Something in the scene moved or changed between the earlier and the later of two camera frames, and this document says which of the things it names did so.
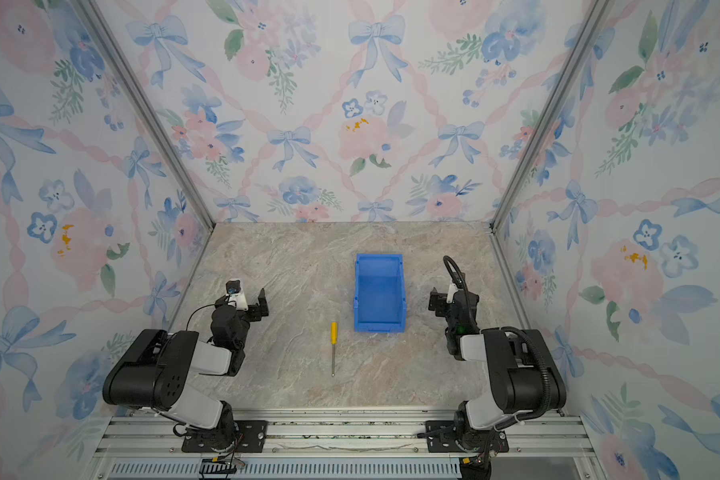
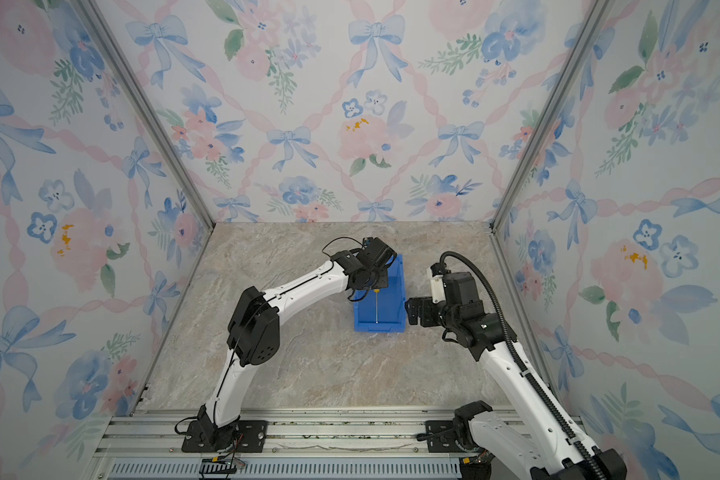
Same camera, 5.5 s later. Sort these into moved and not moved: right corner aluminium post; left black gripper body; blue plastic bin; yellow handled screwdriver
Moved: left black gripper body; yellow handled screwdriver
Not moved: blue plastic bin; right corner aluminium post
